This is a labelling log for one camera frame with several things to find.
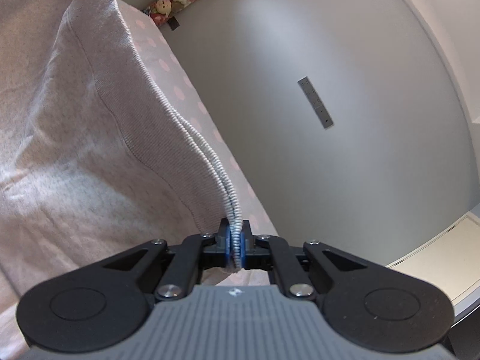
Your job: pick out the light grey printed sweatshirt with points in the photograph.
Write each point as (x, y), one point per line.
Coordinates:
(94, 158)

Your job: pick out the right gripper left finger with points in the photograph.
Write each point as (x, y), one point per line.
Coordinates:
(104, 303)

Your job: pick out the pink polka dot bedsheet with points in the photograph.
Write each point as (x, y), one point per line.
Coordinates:
(167, 72)

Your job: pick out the white room door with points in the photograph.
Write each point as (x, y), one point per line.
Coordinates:
(449, 261)

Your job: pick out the black wall socket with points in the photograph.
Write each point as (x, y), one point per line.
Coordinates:
(173, 23)

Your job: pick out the grey wall switch panel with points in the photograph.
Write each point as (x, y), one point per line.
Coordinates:
(315, 101)

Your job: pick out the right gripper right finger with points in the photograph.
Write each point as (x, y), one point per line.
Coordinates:
(370, 305)

